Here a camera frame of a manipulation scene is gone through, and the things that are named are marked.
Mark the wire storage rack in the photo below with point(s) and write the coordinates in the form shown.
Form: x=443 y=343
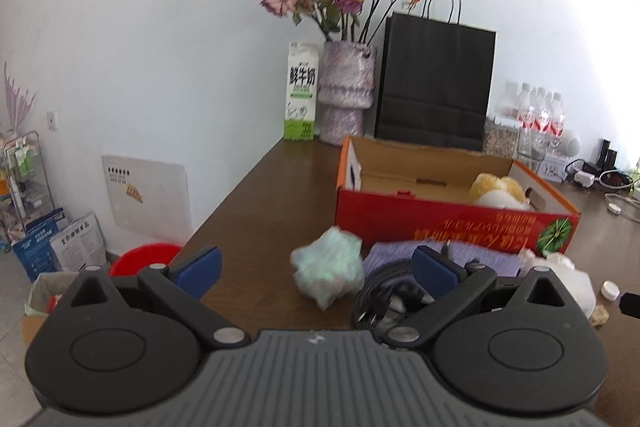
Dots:
x=26 y=195

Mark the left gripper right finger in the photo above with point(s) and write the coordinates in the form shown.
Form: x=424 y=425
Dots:
x=457 y=292

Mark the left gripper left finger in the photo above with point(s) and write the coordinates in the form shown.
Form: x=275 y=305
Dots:
x=176 y=292

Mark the white patterned tin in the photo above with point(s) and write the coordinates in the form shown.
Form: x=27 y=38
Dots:
x=553 y=168

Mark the cardboard trash box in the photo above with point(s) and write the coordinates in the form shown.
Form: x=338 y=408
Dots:
x=42 y=298

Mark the clear glass cup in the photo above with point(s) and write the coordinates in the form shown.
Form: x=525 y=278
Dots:
x=532 y=148

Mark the small gold packet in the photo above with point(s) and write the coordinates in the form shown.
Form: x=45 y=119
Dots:
x=599 y=316

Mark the seed filled clear container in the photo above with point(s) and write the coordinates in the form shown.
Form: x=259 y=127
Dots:
x=500 y=137

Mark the pale green plastic bag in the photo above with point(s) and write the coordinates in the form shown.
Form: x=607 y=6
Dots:
x=329 y=268

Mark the red cardboard box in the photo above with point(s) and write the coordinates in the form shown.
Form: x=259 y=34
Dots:
x=389 y=191

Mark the purple textured vase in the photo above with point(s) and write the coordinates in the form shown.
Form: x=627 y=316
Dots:
x=346 y=89

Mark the white charger with cables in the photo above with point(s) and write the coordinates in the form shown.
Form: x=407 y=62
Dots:
x=620 y=188

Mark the white bottle cap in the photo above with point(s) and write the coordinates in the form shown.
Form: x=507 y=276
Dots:
x=610 y=291

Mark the purple woven pouch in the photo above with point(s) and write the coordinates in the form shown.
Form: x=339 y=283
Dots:
x=460 y=253

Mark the white wet wipes pack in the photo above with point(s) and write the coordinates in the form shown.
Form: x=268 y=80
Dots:
x=577 y=282

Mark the white wall panel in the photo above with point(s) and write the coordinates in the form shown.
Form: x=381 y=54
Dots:
x=149 y=197

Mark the yellow white plush toy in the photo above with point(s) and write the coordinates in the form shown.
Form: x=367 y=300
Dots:
x=489 y=190

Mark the water bottle pack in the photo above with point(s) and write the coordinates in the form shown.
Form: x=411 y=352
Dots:
x=540 y=111

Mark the crumpled white tissue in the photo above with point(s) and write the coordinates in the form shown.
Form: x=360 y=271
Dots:
x=528 y=260

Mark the red bucket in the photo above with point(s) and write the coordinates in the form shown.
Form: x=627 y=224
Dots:
x=130 y=263

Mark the black paper shopping bag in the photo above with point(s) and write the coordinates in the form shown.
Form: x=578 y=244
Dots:
x=435 y=78

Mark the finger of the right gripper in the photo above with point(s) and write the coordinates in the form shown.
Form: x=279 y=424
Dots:
x=630 y=303

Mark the blue white paper boxes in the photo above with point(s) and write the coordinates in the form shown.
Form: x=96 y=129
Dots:
x=54 y=244

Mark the white round speaker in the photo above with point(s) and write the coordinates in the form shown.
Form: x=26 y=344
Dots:
x=570 y=144

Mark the green white milk carton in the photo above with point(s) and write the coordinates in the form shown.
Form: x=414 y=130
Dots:
x=301 y=91

